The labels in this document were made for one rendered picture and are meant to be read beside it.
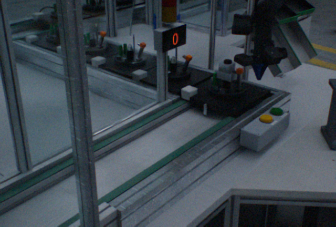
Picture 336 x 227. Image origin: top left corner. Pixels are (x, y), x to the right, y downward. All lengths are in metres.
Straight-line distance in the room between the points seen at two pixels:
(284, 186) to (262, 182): 0.06
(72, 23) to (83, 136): 0.22
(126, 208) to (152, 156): 0.30
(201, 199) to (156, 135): 0.30
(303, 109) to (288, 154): 0.36
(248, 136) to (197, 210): 0.32
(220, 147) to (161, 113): 0.28
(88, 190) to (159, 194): 0.31
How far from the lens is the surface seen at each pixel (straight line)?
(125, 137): 1.43
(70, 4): 0.77
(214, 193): 1.32
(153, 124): 1.52
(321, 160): 1.54
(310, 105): 1.90
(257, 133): 1.43
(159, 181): 1.19
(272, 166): 1.47
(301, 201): 1.44
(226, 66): 1.61
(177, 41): 1.51
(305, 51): 2.02
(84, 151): 0.88
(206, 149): 1.33
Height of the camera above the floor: 1.66
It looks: 26 degrees down
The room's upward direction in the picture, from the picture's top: straight up
